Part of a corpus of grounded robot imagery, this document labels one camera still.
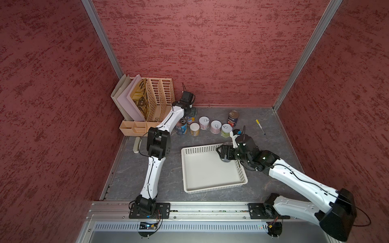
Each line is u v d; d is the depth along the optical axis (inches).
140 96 38.5
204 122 40.9
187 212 29.2
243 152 23.4
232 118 40.5
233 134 27.9
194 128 39.5
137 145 36.5
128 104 35.3
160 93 41.5
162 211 29.3
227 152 26.6
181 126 38.2
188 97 32.1
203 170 34.7
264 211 25.9
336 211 15.0
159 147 24.4
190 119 40.7
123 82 36.9
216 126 40.4
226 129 39.3
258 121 44.2
